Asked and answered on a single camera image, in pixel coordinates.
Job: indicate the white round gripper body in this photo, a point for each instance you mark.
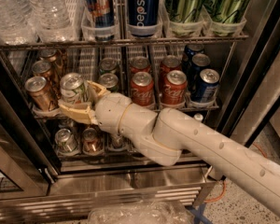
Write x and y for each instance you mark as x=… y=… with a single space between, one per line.
x=110 y=112

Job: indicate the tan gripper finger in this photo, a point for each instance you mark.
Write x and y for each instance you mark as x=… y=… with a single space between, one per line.
x=96 y=91
x=80 y=113

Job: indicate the white green 7up can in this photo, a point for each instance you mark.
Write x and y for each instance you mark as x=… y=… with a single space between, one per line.
x=74 y=89

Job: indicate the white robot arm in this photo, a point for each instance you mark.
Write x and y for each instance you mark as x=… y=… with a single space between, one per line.
x=162 y=137

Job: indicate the front green soda can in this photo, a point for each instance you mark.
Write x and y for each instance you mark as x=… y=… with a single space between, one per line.
x=109 y=81

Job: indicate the green soda can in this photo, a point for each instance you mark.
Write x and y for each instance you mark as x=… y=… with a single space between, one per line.
x=108 y=65
x=109 y=81

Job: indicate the bottom shelf gold can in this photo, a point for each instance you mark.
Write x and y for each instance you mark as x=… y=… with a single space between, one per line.
x=91 y=142

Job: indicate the rear green soda can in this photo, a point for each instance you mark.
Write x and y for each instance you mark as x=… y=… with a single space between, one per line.
x=108 y=65

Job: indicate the bottom shelf white can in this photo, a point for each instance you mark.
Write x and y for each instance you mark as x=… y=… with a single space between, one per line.
x=65 y=141

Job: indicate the front left coca-cola can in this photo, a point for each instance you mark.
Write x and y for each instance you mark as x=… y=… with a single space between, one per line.
x=142 y=88

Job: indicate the coca-cola can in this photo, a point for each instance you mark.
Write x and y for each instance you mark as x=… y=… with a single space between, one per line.
x=142 y=88
x=173 y=89
x=140 y=64
x=168 y=63

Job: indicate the rear left coca-cola can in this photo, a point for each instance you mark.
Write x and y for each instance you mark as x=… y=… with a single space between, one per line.
x=140 y=64

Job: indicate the front gold soda can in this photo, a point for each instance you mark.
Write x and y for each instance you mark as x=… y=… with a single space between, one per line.
x=42 y=93

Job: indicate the gold soda can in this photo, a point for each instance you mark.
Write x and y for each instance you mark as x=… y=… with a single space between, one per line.
x=46 y=69
x=55 y=57
x=42 y=93

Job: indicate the middle gold soda can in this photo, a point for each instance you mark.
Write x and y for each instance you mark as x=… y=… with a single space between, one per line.
x=46 y=69

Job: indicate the rear gold soda can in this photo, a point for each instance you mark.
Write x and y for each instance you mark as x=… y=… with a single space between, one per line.
x=55 y=57

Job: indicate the front right coca-cola can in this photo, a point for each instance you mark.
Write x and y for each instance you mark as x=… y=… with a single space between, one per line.
x=173 y=89

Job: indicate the rear right coca-cola can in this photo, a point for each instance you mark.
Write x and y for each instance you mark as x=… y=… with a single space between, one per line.
x=168 y=63

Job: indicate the fridge glass door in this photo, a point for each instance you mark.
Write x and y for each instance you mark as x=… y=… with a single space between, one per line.
x=25 y=171

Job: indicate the red bull can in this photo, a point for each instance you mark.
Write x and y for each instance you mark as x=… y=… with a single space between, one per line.
x=100 y=14

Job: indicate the front blue pepsi can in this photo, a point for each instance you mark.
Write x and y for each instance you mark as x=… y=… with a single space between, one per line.
x=206 y=86

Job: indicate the blue pepsi can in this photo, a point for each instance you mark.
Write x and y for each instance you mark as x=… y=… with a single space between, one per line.
x=189 y=51
x=206 y=86
x=198 y=63

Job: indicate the rear blue pepsi can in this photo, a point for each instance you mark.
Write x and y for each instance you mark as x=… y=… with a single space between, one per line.
x=189 y=51

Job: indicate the middle blue pepsi can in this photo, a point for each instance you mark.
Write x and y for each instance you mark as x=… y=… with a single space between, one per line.
x=198 y=63

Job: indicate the tall pepsi can top shelf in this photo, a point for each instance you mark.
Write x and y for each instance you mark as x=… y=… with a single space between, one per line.
x=143 y=17

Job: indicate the stainless steel fridge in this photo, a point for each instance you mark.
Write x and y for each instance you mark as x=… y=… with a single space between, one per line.
x=249 y=67

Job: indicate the left green tall can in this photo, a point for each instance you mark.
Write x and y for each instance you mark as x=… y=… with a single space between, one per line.
x=183 y=15

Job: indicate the green tall can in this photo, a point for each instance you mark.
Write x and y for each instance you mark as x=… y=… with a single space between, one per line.
x=225 y=13
x=183 y=15

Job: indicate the right green tall can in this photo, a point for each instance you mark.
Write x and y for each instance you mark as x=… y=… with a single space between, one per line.
x=225 y=13

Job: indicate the right brown drink bottle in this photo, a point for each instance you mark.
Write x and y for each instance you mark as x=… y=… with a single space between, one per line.
x=198 y=117

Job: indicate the right clear water bottle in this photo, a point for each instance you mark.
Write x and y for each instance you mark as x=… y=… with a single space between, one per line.
x=52 y=21

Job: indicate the clear water bottle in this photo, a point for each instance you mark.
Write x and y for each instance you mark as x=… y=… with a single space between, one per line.
x=52 y=21
x=14 y=28

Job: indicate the left clear water bottle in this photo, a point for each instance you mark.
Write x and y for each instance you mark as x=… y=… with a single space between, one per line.
x=14 y=28

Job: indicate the blue tape on floor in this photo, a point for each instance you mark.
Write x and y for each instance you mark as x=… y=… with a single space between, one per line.
x=199 y=217

